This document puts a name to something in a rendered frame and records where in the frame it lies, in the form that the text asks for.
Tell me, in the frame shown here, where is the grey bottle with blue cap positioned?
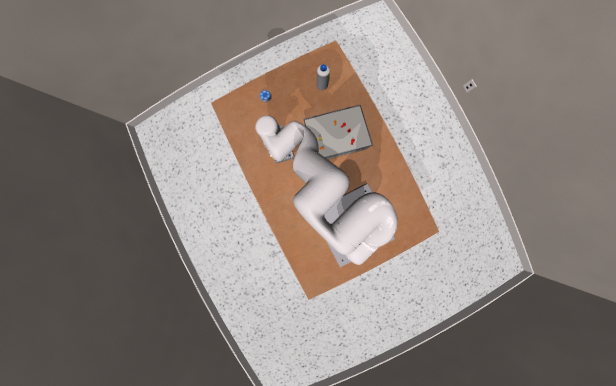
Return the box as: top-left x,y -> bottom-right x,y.
317,64 -> 330,90

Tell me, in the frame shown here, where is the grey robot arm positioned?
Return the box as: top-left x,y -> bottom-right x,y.
255,115 -> 398,265

